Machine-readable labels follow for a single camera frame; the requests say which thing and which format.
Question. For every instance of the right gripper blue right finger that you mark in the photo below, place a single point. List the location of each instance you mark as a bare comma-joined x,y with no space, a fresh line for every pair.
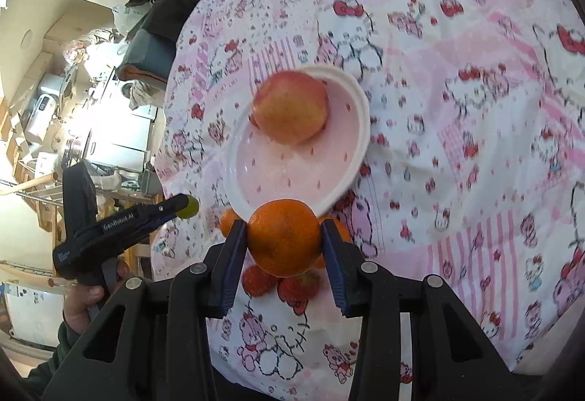
343,261

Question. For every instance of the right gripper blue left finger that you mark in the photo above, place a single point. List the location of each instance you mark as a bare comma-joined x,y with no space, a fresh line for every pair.
227,261

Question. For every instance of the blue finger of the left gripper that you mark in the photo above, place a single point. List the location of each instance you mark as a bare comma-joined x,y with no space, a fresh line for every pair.
167,210

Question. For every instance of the red strawberry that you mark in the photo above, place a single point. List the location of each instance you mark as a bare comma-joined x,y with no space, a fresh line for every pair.
299,288
256,282

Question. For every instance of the person's left hand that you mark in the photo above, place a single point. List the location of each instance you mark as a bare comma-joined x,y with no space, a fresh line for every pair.
77,304

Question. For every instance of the wooden chair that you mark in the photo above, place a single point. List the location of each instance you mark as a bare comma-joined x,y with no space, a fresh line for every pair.
32,225

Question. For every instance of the white kitchen cabinet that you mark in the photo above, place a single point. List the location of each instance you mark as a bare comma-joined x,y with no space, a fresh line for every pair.
118,136

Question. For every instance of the white pink plate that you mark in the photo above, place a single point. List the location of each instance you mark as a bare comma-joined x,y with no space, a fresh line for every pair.
317,168

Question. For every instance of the white microwave appliance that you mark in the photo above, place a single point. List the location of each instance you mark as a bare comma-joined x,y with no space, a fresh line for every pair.
41,117

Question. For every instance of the blue orange chair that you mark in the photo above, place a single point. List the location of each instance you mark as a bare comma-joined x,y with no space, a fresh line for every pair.
148,59

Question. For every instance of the red yellow apple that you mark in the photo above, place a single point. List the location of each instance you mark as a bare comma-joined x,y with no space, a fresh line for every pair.
290,107

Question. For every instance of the pink hello kitty bedsheet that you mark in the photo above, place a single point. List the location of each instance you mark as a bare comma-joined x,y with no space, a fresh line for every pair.
445,137

